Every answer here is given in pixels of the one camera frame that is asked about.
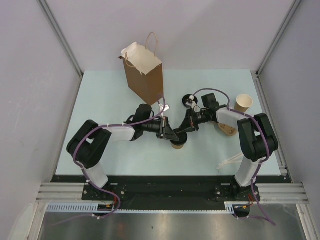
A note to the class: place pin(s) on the brown paper bag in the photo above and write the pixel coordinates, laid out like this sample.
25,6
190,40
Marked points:
144,70

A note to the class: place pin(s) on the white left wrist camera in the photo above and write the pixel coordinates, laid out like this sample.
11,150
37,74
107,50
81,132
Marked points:
163,106

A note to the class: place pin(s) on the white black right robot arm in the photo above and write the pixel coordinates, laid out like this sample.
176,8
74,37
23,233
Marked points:
256,135

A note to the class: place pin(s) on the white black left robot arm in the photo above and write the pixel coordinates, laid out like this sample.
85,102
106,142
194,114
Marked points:
89,143

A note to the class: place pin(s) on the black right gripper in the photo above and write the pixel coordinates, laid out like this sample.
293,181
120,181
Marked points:
189,123

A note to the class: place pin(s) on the brown paper cup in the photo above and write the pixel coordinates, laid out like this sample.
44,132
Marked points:
177,146
243,102

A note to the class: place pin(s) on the white slotted cable duct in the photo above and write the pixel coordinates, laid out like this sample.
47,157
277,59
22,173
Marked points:
105,208

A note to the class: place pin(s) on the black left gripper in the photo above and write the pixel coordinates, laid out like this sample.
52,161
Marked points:
165,132

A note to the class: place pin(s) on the black plastic cup lid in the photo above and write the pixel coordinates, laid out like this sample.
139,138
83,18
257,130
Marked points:
184,98

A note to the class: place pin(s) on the brown cardboard cup carrier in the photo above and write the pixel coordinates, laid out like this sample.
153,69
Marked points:
228,130

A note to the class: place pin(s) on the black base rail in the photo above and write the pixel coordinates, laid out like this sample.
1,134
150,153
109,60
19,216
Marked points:
174,193

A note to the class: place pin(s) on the white wrapped straw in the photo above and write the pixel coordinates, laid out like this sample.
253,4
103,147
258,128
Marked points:
232,160

